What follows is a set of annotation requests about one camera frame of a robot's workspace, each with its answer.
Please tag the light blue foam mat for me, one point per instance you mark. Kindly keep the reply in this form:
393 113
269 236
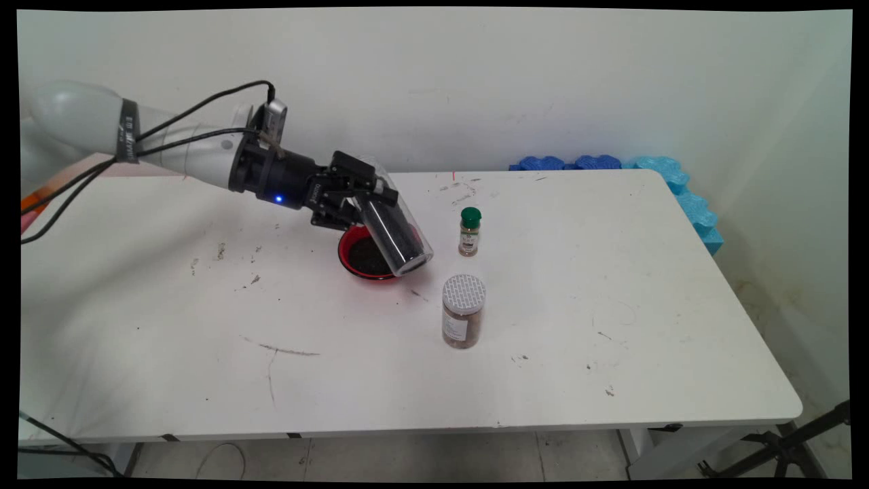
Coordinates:
662 170
696 210
713 241

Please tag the dark blue foam mat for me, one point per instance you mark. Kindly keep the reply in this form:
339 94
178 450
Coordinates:
540 164
597 162

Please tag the clear plastic jar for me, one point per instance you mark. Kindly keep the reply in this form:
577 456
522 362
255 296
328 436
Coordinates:
400 238

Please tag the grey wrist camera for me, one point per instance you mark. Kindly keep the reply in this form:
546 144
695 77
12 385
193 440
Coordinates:
275 121

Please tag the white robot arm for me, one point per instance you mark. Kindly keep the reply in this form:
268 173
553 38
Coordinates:
190 153

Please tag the orange object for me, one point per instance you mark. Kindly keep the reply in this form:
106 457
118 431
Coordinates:
34 202

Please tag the red bowl black rim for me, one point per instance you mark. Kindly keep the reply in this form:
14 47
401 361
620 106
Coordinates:
346 255

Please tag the small spice bottle green cap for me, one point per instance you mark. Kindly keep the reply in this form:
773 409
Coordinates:
469 234

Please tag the black tripod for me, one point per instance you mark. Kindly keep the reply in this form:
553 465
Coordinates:
787 445

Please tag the black seeds pile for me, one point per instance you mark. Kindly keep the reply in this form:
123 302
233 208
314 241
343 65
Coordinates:
366 258

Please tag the brown spice jar white lid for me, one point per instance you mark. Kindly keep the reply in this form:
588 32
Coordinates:
463 316

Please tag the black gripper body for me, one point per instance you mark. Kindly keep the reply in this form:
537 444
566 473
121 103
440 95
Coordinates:
285 176

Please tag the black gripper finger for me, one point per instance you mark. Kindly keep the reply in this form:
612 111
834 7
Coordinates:
356 173
336 214

